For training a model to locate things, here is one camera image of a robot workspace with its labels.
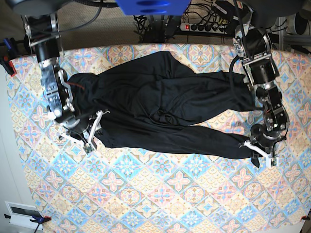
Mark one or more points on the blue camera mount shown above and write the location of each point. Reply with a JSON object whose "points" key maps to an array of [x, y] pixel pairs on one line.
{"points": [[153, 7]]}

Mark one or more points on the white wall outlet box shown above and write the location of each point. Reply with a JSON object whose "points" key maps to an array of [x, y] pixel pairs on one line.
{"points": [[21, 214]]}

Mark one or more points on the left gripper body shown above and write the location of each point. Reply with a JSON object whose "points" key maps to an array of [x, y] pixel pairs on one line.
{"points": [[263, 139]]}

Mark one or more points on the black orange bottom clamp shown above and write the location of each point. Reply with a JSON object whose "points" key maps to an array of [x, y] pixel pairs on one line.
{"points": [[36, 219]]}

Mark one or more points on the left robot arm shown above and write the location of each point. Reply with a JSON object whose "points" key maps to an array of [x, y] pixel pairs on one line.
{"points": [[253, 47]]}

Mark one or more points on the black t-shirt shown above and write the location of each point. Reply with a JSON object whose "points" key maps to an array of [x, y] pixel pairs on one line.
{"points": [[159, 104]]}

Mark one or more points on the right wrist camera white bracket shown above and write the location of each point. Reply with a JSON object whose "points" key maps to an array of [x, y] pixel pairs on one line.
{"points": [[90, 145]]}

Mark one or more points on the white power strip red switch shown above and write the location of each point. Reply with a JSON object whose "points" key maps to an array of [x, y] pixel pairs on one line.
{"points": [[202, 28]]}

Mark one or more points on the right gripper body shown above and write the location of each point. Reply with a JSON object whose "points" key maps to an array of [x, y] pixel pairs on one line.
{"points": [[78, 128]]}

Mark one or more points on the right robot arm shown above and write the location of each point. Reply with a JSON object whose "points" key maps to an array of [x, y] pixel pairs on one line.
{"points": [[42, 29]]}

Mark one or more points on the blue table clamp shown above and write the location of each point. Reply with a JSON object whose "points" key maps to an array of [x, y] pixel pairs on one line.
{"points": [[5, 61]]}

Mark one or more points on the patterned tablecloth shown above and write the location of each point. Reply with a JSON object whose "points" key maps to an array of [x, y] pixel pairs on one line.
{"points": [[139, 191]]}

